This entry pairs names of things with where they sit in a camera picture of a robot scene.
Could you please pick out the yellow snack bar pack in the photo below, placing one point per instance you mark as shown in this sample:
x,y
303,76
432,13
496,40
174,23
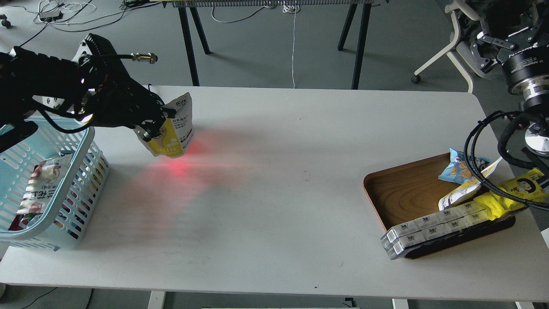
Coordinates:
x,y
526,186

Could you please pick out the blue snack bag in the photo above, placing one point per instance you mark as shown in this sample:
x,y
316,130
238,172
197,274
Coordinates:
x,y
457,170

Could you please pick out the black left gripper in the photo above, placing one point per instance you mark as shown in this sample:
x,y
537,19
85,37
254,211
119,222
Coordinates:
x,y
119,100

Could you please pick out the black leg background table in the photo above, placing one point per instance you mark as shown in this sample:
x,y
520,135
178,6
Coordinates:
x,y
273,49

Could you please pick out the white red snack bag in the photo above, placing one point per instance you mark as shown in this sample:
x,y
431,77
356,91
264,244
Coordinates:
x,y
43,183

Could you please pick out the white grey office chair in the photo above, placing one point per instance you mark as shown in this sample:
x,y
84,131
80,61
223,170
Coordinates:
x,y
450,50

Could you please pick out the clear wrapped box pack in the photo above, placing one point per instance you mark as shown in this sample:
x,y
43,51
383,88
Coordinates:
x,y
423,234

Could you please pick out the brown wooden tray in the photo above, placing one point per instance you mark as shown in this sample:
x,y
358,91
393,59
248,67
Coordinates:
x,y
404,193

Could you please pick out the light blue plastic basket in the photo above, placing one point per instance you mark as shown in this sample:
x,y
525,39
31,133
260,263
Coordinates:
x,y
63,224

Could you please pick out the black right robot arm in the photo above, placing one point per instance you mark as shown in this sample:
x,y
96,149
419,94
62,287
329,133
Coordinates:
x,y
514,35

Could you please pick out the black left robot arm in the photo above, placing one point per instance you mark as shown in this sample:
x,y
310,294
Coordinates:
x,y
33,82

